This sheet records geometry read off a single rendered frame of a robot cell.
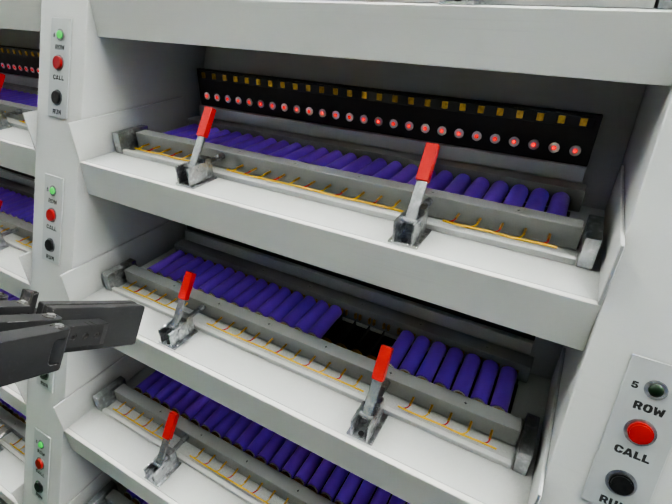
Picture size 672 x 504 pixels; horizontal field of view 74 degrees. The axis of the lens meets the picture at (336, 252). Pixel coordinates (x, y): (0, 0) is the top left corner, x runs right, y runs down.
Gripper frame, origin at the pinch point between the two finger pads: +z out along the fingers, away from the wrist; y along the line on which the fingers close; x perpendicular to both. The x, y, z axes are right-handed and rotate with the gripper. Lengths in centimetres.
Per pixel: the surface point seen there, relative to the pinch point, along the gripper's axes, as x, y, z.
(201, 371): -8.9, -5.7, 20.7
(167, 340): -7.6, -12.5, 21.5
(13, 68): 26, -77, 30
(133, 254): -0.6, -29.9, 28.5
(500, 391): -0.5, 25.4, 29.8
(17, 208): -1, -64, 30
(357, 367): -2.9, 10.8, 25.9
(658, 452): 1.9, 36.5, 18.1
